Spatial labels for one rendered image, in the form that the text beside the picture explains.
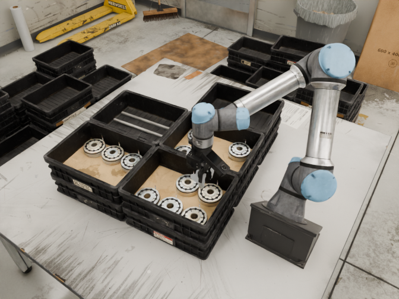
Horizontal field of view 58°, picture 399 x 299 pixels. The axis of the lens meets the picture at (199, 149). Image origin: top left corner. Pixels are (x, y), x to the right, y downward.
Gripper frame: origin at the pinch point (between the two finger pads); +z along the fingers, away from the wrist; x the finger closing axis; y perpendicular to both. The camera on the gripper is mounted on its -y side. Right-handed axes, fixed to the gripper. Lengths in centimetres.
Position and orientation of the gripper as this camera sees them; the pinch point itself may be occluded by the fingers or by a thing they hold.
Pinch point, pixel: (206, 183)
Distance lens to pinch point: 143.2
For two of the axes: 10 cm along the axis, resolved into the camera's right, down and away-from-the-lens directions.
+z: 0.0, 7.4, 6.8
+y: -8.3, -3.8, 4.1
